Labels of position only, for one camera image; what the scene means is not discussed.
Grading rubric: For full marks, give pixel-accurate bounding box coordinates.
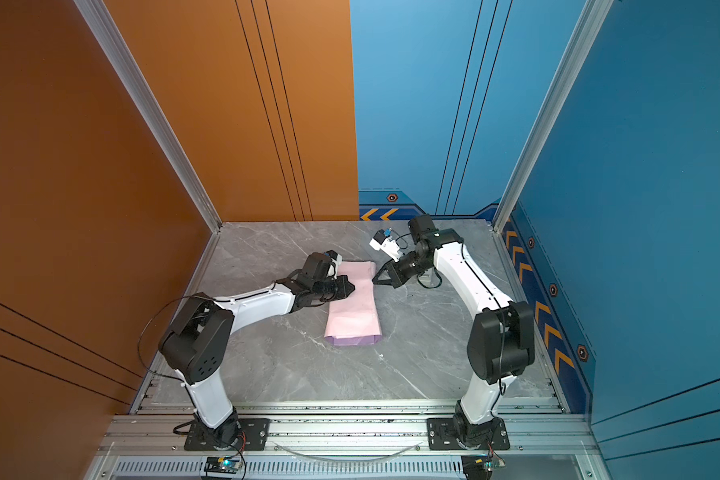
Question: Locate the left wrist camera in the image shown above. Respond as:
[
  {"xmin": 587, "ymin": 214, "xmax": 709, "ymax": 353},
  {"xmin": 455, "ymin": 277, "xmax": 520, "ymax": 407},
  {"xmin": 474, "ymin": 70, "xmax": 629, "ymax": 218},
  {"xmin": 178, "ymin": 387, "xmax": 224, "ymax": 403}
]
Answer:
[{"xmin": 326, "ymin": 250, "xmax": 342, "ymax": 275}]

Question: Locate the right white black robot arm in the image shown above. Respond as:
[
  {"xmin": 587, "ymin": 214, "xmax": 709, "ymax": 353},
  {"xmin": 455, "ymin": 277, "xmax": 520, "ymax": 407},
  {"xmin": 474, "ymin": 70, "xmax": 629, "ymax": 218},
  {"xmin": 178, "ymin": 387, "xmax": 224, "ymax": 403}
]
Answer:
[{"xmin": 369, "ymin": 215, "xmax": 535, "ymax": 451}]

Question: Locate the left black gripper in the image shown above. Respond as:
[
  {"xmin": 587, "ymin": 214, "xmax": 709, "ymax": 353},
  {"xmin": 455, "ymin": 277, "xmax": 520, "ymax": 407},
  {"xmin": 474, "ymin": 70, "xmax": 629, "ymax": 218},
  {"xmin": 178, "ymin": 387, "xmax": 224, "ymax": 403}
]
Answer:
[{"xmin": 313, "ymin": 275, "xmax": 358, "ymax": 303}]

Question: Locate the purple wrapping paper sheet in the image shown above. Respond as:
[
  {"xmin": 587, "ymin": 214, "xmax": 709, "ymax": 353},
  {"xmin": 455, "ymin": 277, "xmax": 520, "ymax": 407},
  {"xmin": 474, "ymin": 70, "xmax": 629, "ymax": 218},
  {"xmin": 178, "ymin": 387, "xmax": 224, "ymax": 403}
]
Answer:
[{"xmin": 324, "ymin": 261, "xmax": 382, "ymax": 347}]

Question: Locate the aluminium front rail frame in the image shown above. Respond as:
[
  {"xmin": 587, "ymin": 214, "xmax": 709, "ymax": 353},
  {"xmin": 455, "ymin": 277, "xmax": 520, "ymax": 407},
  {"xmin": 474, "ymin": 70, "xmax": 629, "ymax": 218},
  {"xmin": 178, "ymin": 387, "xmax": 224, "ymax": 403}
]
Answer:
[{"xmin": 87, "ymin": 399, "xmax": 608, "ymax": 479}]

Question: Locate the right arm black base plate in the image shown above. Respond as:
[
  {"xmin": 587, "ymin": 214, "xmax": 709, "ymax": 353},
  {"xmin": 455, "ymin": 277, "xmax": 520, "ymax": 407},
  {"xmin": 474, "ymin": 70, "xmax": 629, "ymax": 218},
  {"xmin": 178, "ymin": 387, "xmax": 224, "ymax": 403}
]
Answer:
[{"xmin": 426, "ymin": 417, "xmax": 511, "ymax": 451}]

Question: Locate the right green circuit board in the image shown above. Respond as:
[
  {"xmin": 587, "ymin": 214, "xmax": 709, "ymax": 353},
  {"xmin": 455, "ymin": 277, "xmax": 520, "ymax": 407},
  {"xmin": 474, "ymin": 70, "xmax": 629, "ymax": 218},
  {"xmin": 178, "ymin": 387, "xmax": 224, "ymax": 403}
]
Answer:
[{"xmin": 461, "ymin": 456, "xmax": 493, "ymax": 480}]

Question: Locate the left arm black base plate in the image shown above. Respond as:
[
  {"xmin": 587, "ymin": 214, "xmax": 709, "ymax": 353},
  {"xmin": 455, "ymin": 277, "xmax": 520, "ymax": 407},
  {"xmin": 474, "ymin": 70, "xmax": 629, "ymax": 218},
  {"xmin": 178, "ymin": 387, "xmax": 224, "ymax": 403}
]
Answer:
[{"xmin": 184, "ymin": 418, "xmax": 270, "ymax": 453}]

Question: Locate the left aluminium corner post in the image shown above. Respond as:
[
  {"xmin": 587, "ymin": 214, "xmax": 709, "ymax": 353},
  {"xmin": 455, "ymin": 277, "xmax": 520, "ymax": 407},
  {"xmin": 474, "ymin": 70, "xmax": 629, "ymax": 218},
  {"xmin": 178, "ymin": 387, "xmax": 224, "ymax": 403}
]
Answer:
[{"xmin": 73, "ymin": 0, "xmax": 223, "ymax": 234}]

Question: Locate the green circuit board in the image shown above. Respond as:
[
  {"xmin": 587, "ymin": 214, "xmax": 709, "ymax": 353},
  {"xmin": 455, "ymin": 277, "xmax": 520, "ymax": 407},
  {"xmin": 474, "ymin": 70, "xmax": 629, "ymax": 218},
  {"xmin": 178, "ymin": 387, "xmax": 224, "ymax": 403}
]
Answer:
[
  {"xmin": 461, "ymin": 456, "xmax": 493, "ymax": 480},
  {"xmin": 203, "ymin": 456, "xmax": 244, "ymax": 479}
]

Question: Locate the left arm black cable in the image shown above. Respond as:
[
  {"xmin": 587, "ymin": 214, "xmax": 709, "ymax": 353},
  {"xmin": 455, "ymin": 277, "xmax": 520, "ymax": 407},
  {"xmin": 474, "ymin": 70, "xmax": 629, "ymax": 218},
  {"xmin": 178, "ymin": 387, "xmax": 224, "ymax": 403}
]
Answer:
[{"xmin": 136, "ymin": 293, "xmax": 217, "ymax": 382}]

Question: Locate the aluminium corner post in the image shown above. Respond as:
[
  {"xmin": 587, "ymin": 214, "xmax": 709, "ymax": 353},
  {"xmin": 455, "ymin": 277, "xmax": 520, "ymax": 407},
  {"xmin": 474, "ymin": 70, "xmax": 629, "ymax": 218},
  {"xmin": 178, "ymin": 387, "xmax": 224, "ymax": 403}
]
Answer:
[
  {"xmin": 491, "ymin": 0, "xmax": 613, "ymax": 234},
  {"xmin": 73, "ymin": 0, "xmax": 223, "ymax": 234}
]

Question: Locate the left green circuit board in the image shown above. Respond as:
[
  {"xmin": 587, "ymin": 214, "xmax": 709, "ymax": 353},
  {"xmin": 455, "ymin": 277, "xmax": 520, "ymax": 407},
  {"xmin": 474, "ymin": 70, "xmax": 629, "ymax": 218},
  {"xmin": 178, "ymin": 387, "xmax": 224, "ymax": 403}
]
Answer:
[{"xmin": 203, "ymin": 456, "xmax": 244, "ymax": 479}]

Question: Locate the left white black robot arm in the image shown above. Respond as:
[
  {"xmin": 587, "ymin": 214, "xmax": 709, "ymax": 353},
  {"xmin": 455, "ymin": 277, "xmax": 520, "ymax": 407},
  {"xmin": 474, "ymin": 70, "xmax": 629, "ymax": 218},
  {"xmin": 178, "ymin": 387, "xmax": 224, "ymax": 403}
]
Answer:
[{"xmin": 158, "ymin": 250, "xmax": 355, "ymax": 450}]

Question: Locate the right aluminium corner post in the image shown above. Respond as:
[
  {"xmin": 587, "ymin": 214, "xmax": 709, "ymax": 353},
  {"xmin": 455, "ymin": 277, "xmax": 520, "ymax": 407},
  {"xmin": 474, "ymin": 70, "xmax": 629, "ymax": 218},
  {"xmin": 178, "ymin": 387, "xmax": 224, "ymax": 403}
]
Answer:
[{"xmin": 491, "ymin": 0, "xmax": 613, "ymax": 234}]

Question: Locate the clear curved cable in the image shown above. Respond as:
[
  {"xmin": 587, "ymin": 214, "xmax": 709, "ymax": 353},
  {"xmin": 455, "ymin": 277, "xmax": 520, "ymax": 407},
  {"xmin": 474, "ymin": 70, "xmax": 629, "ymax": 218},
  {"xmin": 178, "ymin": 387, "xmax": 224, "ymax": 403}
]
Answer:
[{"xmin": 272, "ymin": 440, "xmax": 424, "ymax": 464}]

